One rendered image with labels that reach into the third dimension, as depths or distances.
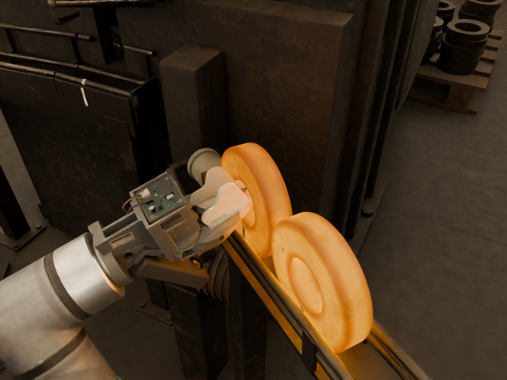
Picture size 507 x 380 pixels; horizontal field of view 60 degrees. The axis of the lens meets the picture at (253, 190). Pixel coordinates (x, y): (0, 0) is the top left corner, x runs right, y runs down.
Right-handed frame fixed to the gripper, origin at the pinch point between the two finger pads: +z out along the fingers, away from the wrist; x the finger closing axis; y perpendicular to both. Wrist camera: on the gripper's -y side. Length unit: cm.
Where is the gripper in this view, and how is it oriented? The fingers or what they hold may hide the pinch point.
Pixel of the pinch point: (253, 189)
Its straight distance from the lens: 58.4
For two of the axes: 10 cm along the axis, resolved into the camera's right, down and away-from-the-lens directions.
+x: -4.7, -5.8, 6.7
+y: -2.4, -6.4, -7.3
